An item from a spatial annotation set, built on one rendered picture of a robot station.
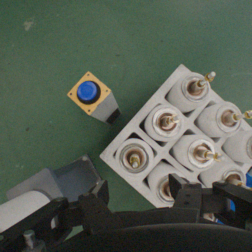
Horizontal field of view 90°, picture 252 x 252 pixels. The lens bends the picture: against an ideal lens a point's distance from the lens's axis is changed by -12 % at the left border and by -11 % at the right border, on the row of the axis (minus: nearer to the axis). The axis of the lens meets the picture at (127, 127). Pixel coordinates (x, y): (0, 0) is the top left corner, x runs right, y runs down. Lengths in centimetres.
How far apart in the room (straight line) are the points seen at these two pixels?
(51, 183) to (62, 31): 72
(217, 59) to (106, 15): 58
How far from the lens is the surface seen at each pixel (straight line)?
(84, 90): 31
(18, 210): 32
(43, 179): 38
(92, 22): 85
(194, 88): 39
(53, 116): 71
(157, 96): 45
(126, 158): 36
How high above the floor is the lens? 60
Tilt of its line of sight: 86 degrees down
